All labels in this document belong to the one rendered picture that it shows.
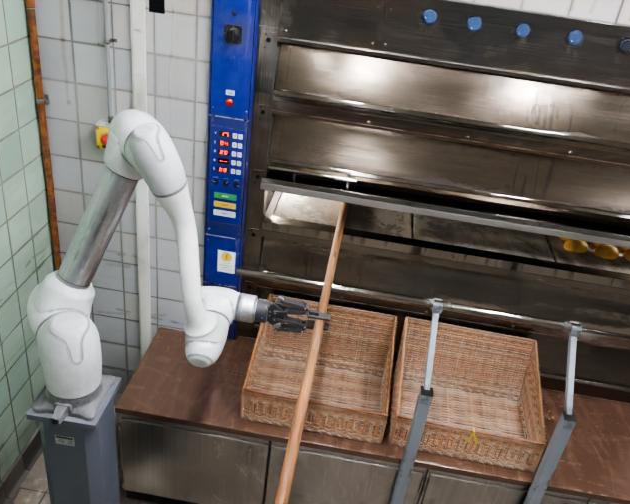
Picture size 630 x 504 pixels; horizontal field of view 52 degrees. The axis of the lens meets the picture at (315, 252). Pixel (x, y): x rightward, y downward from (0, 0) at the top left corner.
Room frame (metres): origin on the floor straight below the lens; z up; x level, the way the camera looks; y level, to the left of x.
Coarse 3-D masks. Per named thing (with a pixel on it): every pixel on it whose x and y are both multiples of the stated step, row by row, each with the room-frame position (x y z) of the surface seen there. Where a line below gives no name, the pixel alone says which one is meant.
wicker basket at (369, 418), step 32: (352, 320) 2.21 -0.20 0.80; (384, 320) 2.20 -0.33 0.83; (256, 352) 2.00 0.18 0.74; (288, 352) 2.18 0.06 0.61; (352, 352) 2.17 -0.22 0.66; (384, 352) 2.17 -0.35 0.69; (256, 384) 1.98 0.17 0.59; (288, 384) 2.00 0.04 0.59; (320, 384) 2.03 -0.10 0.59; (352, 384) 2.05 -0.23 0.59; (384, 384) 2.02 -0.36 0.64; (256, 416) 1.78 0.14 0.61; (288, 416) 1.82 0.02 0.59; (320, 416) 1.84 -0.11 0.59; (352, 416) 1.76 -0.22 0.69; (384, 416) 1.75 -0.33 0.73
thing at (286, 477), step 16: (336, 240) 2.15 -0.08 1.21; (336, 256) 2.04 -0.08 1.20; (320, 304) 1.72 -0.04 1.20; (320, 320) 1.64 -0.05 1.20; (320, 336) 1.56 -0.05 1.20; (304, 384) 1.34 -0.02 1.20; (304, 400) 1.28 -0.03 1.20; (304, 416) 1.23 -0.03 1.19; (288, 448) 1.11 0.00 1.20; (288, 464) 1.06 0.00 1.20; (288, 480) 1.01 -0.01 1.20; (288, 496) 0.97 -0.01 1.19
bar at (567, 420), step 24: (336, 288) 1.89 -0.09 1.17; (360, 288) 1.89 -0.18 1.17; (432, 312) 1.86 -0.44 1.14; (480, 312) 1.86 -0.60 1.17; (504, 312) 1.86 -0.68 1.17; (432, 336) 1.80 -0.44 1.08; (576, 336) 1.83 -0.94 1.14; (432, 360) 1.74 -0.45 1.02; (408, 456) 1.64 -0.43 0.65; (552, 456) 1.61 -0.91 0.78; (408, 480) 1.64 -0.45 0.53
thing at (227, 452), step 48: (240, 336) 2.28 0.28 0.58; (144, 384) 1.90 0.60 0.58; (192, 384) 1.94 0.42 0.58; (240, 384) 1.97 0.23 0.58; (144, 432) 1.76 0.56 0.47; (192, 432) 1.75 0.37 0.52; (240, 432) 1.73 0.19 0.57; (288, 432) 1.75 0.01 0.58; (384, 432) 1.81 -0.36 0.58; (576, 432) 1.96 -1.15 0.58; (624, 432) 1.99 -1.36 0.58; (144, 480) 1.76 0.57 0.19; (192, 480) 1.75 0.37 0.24; (240, 480) 1.73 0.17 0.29; (336, 480) 1.71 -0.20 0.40; (384, 480) 1.70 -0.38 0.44; (432, 480) 1.69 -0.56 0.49; (480, 480) 1.68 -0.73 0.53; (528, 480) 1.67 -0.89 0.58; (576, 480) 1.70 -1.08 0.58; (624, 480) 1.73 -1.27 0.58
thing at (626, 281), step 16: (272, 224) 2.28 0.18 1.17; (288, 224) 2.28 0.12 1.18; (304, 224) 2.30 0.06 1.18; (320, 224) 2.32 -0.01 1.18; (352, 240) 2.26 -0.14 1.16; (368, 240) 2.26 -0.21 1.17; (384, 240) 2.26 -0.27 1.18; (400, 240) 2.27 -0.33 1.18; (416, 240) 2.29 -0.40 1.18; (432, 256) 2.24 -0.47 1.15; (448, 256) 2.24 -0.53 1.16; (464, 256) 2.23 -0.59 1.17; (480, 256) 2.23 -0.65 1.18; (496, 256) 2.25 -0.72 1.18; (512, 256) 2.27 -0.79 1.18; (528, 272) 2.22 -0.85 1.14; (544, 272) 2.21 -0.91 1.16; (560, 272) 2.21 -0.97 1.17; (576, 272) 2.21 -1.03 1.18; (592, 272) 2.22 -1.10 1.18; (608, 272) 2.24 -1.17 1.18; (624, 288) 2.20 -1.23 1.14
